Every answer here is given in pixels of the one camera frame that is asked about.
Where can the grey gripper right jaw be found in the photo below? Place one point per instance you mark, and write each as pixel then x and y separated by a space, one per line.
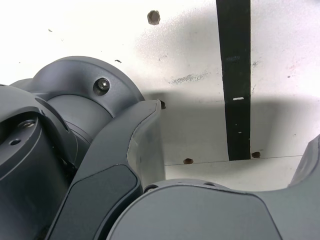
pixel 200 215

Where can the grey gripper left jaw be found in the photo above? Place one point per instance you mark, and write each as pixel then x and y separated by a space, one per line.
pixel 105 175

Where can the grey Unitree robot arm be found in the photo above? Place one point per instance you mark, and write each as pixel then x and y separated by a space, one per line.
pixel 75 75

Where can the black tape strip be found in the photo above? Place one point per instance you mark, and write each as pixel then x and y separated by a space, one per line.
pixel 235 75

